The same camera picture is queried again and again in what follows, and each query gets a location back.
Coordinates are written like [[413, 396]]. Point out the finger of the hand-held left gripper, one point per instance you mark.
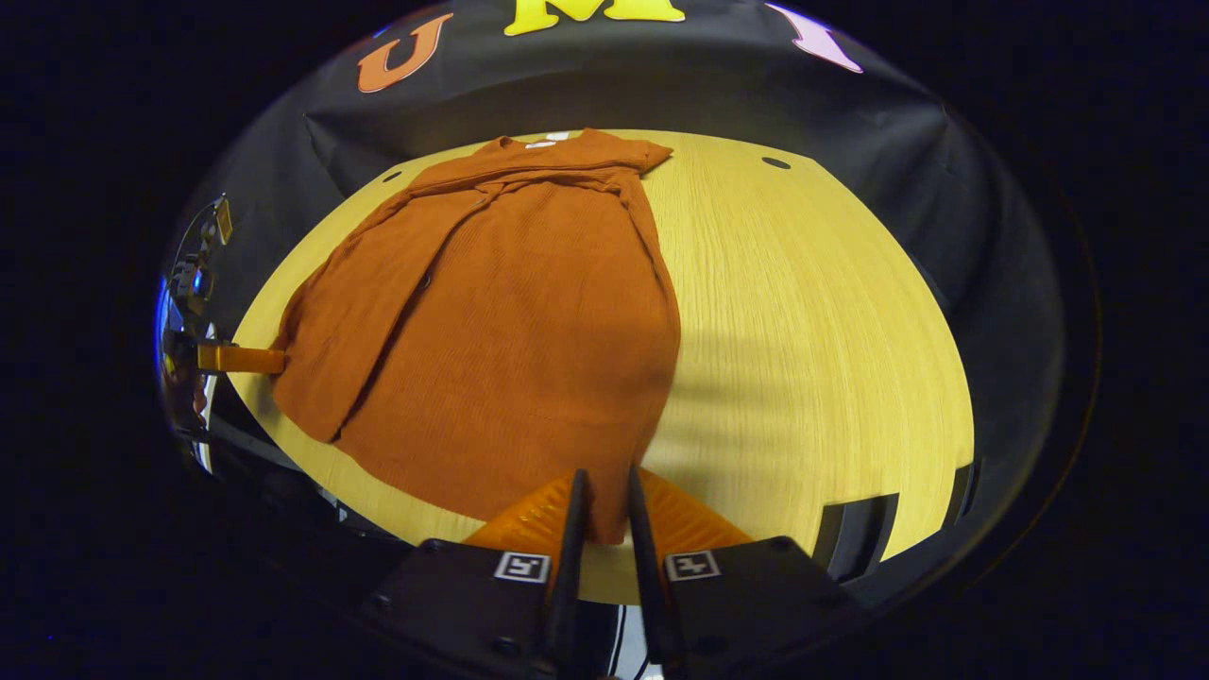
[[241, 359]]

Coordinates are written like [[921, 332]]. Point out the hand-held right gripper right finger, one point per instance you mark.
[[647, 576]]

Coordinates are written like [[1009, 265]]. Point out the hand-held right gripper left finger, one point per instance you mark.
[[565, 576]]

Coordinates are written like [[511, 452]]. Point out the orange knit cardigan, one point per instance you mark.
[[491, 321]]

